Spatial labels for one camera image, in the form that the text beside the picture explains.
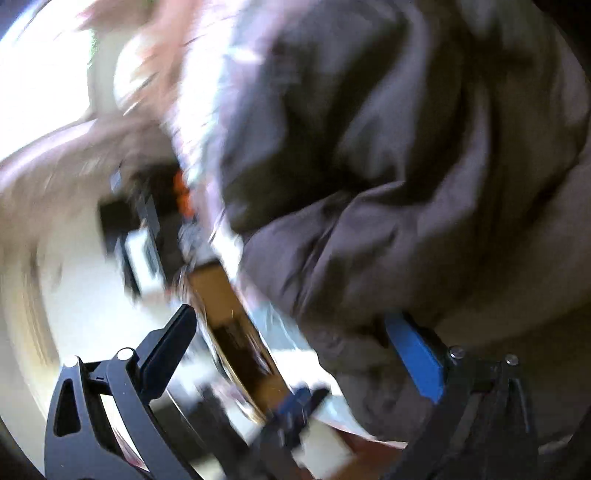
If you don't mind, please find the dark brown puffer jacket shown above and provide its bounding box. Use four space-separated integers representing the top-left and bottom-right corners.
221 1 590 441

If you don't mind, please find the orange carrot plush pillow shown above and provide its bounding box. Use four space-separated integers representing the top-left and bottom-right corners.
173 170 195 219

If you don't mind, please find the plaid bed sheet with logo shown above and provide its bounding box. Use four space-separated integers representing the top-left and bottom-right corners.
161 0 408 448

